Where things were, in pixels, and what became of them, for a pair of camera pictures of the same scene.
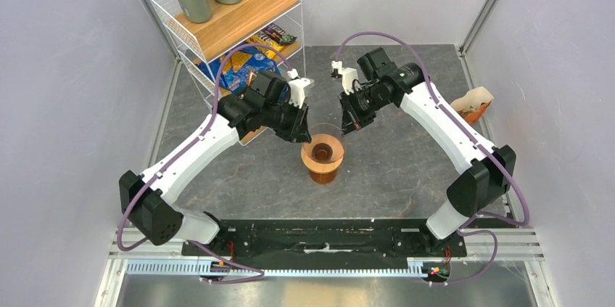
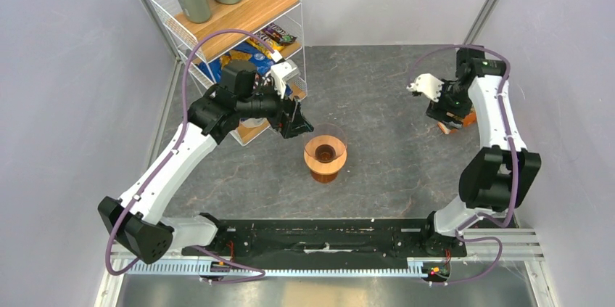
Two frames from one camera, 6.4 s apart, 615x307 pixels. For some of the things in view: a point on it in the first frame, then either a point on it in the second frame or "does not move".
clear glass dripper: [326, 143] does not move
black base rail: [397, 238] does not move
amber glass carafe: [322, 178] does not move
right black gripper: [349, 123] to [439, 109]
